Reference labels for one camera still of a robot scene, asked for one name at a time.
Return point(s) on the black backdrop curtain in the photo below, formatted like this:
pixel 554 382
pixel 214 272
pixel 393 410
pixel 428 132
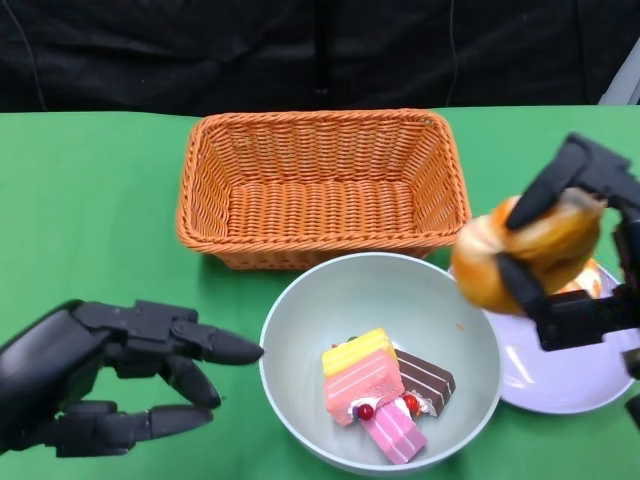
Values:
pixel 150 55

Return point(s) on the orange wicker basket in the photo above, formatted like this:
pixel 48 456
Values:
pixel 320 200

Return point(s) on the green tablecloth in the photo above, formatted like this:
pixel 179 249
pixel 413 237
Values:
pixel 100 200

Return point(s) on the salmon pink layered cake slice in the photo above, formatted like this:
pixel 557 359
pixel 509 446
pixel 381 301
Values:
pixel 357 387

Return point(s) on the lavender round plate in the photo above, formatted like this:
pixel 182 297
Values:
pixel 550 385

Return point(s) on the pale green bowl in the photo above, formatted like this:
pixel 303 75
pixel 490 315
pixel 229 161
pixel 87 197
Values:
pixel 350 295

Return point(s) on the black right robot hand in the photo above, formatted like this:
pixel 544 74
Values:
pixel 575 320

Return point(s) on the yellow layered cake slice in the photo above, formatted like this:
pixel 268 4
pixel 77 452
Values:
pixel 350 352

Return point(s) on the white metal frame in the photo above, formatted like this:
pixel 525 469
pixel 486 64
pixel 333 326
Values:
pixel 625 75

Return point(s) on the black vertical pole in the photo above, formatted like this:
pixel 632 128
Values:
pixel 322 50

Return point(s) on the chocolate brown layered cake slice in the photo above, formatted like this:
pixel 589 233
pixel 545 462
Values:
pixel 425 382

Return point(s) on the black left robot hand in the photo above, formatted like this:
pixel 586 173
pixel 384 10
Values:
pixel 50 360

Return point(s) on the magenta pink layered cake slice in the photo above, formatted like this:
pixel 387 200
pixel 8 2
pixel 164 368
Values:
pixel 395 432

